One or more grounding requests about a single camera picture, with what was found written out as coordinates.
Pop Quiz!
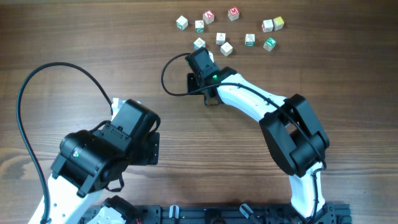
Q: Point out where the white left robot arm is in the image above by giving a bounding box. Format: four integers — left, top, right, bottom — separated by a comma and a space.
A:
30, 100, 160, 223

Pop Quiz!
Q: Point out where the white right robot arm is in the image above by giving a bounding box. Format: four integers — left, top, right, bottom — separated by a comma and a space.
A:
185, 47, 330, 222

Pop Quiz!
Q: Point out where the blue bordered picture block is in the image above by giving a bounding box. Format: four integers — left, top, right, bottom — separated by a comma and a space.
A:
193, 37, 206, 50

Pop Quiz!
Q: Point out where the yellow C white block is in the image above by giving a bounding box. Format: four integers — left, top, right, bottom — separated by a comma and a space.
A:
220, 42, 233, 57

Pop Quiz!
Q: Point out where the red O ice cream block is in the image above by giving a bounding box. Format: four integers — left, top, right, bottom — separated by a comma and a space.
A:
216, 32, 226, 45

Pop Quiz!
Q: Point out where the green apple picture block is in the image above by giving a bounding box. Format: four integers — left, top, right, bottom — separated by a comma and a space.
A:
195, 20, 205, 33

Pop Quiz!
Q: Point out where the green V number block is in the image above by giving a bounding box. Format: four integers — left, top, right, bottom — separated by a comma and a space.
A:
245, 34, 256, 47

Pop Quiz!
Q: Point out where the green V bird block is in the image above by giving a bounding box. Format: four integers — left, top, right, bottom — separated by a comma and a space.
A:
176, 16, 188, 30

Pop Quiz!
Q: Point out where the red A letter block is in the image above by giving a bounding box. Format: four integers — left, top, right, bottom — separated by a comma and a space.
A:
203, 10, 215, 24

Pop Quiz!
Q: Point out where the red M letter block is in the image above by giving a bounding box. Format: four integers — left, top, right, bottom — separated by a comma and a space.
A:
228, 7, 240, 21

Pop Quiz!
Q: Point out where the green F letter block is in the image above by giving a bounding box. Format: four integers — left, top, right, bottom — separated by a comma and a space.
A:
263, 37, 277, 52

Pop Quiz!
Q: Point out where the red bordered white block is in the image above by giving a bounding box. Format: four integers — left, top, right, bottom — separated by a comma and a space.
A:
262, 19, 274, 32

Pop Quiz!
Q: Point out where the yellow top block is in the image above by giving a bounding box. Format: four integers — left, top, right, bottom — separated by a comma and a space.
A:
272, 16, 285, 31

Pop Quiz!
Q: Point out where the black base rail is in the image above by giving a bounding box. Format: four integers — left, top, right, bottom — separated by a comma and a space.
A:
80, 203, 353, 224

